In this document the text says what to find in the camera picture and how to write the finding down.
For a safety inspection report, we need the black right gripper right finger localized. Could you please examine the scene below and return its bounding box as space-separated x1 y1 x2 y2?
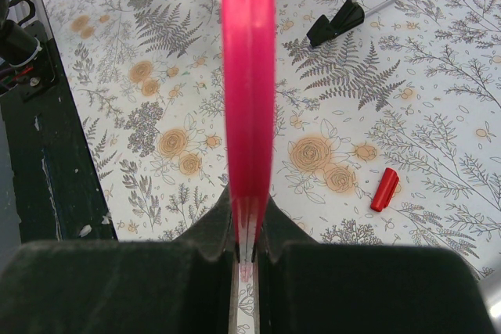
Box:
258 202 495 333

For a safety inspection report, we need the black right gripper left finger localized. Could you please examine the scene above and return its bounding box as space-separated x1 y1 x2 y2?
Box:
1 191 233 333

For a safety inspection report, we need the pink framed whiteboard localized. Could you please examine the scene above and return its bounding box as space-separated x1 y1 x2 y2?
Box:
222 0 276 282

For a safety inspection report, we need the red marker cap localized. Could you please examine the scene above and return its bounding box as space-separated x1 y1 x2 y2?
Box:
370 168 399 212

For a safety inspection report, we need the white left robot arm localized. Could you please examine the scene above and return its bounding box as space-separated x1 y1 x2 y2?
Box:
1 0 41 68

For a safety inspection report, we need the floral patterned mat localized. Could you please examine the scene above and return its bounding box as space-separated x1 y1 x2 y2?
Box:
43 0 500 279

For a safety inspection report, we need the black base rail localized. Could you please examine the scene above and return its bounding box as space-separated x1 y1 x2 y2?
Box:
1 0 117 242

